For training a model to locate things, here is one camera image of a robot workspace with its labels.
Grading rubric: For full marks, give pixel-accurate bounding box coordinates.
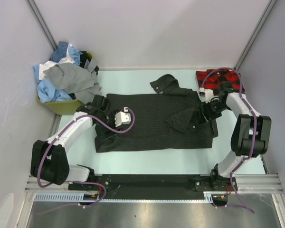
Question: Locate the white slotted cable duct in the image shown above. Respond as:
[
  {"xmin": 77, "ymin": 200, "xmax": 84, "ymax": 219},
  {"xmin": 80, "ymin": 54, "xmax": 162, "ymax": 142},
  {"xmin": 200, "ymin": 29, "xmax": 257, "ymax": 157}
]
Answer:
[{"xmin": 34, "ymin": 193, "xmax": 213, "ymax": 203}]

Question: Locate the red black plaid folded shirt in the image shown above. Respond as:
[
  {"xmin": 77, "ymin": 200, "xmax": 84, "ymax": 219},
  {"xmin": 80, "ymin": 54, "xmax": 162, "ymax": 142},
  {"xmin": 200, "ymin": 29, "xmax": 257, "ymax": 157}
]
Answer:
[{"xmin": 196, "ymin": 68, "xmax": 241, "ymax": 95}]

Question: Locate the blue checked shirt in basket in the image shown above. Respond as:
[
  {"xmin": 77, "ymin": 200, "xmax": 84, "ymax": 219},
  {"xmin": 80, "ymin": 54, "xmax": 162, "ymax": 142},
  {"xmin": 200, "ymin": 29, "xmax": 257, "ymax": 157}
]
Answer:
[{"xmin": 50, "ymin": 41, "xmax": 69, "ymax": 63}]

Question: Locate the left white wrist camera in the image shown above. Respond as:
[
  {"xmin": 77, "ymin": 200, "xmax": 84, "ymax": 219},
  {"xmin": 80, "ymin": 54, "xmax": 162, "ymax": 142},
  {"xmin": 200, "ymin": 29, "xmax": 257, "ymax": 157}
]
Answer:
[{"xmin": 114, "ymin": 107, "xmax": 132, "ymax": 127}]

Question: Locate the dark pinstriped long sleeve shirt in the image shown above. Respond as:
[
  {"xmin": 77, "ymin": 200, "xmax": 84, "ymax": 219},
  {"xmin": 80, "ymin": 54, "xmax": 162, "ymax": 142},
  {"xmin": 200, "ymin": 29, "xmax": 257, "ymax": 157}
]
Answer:
[{"xmin": 95, "ymin": 74, "xmax": 218, "ymax": 153}]

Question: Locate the aluminium corner post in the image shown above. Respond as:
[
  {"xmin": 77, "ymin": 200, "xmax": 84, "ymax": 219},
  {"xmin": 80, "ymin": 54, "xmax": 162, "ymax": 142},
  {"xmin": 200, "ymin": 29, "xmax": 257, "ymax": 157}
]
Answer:
[
  {"xmin": 234, "ymin": 0, "xmax": 278, "ymax": 70},
  {"xmin": 25, "ymin": 0, "xmax": 57, "ymax": 51}
]

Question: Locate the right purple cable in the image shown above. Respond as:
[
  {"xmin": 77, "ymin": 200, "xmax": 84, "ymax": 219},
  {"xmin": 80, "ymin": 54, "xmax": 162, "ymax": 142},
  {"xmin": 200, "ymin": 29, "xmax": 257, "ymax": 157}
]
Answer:
[{"xmin": 200, "ymin": 67, "xmax": 259, "ymax": 214}]

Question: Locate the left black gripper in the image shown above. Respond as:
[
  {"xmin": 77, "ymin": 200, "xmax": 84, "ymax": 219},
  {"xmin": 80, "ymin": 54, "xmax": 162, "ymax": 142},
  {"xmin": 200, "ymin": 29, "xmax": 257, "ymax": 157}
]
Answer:
[{"xmin": 95, "ymin": 109, "xmax": 123, "ymax": 139}]

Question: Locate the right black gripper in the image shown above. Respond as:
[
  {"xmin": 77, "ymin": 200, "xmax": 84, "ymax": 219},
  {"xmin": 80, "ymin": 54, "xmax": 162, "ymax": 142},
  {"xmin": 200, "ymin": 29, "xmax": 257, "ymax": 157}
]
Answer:
[{"xmin": 198, "ymin": 99, "xmax": 230, "ymax": 124}]

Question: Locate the aluminium frame rail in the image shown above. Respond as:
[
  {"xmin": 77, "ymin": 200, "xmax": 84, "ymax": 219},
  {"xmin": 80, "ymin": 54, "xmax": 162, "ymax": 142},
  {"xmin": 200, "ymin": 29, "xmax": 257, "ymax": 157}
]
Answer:
[{"xmin": 24, "ymin": 174, "xmax": 284, "ymax": 194}]

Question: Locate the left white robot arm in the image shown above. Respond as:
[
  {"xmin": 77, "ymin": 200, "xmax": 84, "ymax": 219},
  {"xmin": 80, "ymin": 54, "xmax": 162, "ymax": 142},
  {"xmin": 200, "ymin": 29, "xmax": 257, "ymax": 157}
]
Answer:
[{"xmin": 30, "ymin": 95, "xmax": 115, "ymax": 190}]

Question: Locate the left aluminium corner post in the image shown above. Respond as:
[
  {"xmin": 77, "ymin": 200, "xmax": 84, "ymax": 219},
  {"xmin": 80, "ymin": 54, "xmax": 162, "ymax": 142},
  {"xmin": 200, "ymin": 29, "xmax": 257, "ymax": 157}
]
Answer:
[{"xmin": 25, "ymin": 0, "xmax": 57, "ymax": 51}]

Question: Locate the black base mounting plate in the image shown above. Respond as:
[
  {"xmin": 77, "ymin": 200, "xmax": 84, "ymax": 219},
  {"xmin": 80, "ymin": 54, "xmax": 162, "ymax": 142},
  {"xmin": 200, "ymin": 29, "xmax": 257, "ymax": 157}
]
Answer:
[{"xmin": 68, "ymin": 173, "xmax": 238, "ymax": 207}]

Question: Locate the green laundry basket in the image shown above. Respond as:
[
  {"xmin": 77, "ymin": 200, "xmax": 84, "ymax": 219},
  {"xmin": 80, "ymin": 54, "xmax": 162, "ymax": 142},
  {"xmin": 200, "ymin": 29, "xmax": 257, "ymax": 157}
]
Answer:
[{"xmin": 36, "ymin": 51, "xmax": 94, "ymax": 116}]

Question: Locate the grey shirt in basket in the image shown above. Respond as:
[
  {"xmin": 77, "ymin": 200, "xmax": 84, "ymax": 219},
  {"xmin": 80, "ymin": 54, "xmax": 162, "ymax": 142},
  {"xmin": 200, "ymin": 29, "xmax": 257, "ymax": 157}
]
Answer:
[{"xmin": 44, "ymin": 60, "xmax": 102, "ymax": 104}]

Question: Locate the light blue shirt in basket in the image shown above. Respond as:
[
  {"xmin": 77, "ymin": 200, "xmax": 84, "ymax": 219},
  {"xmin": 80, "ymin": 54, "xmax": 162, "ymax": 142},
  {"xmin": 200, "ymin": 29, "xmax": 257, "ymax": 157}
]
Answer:
[{"xmin": 33, "ymin": 65, "xmax": 72, "ymax": 103}]

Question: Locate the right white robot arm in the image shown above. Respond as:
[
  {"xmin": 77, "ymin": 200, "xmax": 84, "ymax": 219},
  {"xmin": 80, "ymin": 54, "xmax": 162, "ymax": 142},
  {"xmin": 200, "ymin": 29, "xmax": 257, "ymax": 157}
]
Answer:
[{"xmin": 199, "ymin": 82, "xmax": 272, "ymax": 191}]

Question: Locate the right aluminium corner post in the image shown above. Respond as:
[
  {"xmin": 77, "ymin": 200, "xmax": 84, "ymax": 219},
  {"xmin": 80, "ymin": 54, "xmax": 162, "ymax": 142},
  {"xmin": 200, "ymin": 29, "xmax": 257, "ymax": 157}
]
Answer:
[{"xmin": 234, "ymin": 0, "xmax": 278, "ymax": 70}]

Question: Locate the black garment in basket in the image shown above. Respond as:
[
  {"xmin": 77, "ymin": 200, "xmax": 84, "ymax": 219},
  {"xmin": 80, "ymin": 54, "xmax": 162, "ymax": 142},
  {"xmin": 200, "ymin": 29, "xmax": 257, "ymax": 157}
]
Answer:
[{"xmin": 79, "ymin": 51, "xmax": 99, "ymax": 73}]

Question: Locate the white shirt in basket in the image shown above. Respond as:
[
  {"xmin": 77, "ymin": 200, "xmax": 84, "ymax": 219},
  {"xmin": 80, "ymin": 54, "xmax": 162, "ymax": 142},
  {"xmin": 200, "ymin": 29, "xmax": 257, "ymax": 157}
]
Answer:
[{"xmin": 39, "ymin": 43, "xmax": 81, "ymax": 80}]

